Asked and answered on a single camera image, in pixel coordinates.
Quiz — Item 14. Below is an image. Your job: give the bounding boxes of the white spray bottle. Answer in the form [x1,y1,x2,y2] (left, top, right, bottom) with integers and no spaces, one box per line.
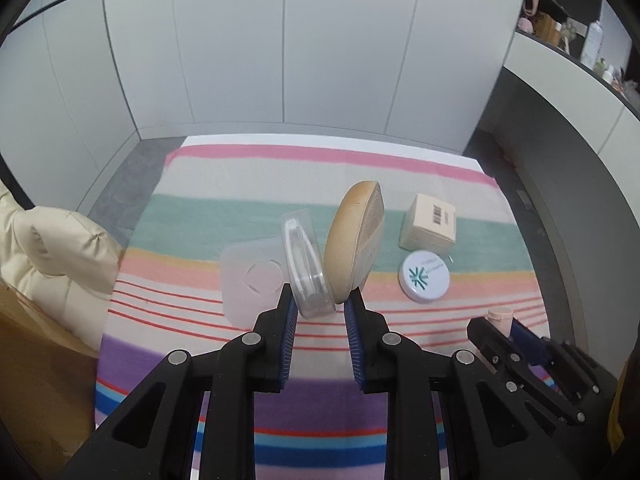
[579,20,604,70]

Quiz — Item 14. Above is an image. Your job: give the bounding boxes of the clear plastic sponge holder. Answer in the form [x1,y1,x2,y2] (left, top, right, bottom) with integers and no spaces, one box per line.
[281,209,336,320]

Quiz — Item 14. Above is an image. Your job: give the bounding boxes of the white curved shelf counter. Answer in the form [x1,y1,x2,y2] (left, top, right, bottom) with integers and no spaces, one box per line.
[503,32,639,214]

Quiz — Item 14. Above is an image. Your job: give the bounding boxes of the translucent plastic lid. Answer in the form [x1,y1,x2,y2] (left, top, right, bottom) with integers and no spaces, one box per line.
[219,237,288,330]

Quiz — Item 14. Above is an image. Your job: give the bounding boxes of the cream puffer jacket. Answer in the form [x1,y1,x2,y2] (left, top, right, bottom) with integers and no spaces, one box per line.
[1,186,124,351]

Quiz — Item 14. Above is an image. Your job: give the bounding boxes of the beige cardboard box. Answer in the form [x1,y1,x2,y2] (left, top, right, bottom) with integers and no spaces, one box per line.
[399,194,457,255]

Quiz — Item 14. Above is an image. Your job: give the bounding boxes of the striped colourful blanket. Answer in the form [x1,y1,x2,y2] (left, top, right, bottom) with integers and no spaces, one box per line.
[96,136,549,479]

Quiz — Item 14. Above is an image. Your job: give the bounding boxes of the brown cardboard box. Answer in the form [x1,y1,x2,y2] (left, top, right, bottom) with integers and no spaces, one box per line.
[1,284,98,479]

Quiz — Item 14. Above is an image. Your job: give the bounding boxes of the white round cosmetic compact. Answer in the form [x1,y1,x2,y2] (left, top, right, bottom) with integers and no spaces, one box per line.
[398,250,450,304]

